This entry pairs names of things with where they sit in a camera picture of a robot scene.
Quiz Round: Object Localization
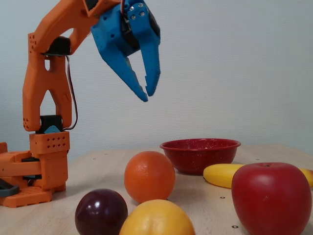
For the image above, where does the dark purple plum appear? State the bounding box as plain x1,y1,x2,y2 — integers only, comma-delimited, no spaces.
74,188,129,235

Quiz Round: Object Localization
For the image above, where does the red speckled bowl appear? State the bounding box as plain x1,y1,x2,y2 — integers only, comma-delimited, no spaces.
159,138,242,176

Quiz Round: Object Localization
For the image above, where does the yellow-orange peach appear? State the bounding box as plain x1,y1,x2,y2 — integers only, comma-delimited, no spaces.
119,199,196,235

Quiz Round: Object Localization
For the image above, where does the orange fruit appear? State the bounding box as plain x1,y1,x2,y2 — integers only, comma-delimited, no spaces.
124,150,176,204

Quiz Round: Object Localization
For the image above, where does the red apple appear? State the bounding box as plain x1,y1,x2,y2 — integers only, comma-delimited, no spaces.
231,162,313,235

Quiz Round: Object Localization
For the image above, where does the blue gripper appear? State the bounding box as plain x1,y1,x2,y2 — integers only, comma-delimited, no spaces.
90,0,161,103

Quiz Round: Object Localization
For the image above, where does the yellow banana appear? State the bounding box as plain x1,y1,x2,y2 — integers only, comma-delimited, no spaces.
202,163,313,189

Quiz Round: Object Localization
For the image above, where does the orange robot base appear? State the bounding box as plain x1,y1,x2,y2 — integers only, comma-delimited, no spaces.
0,141,67,209

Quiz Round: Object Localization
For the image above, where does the dark grey clamp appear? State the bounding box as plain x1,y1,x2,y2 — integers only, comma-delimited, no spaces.
0,178,20,198

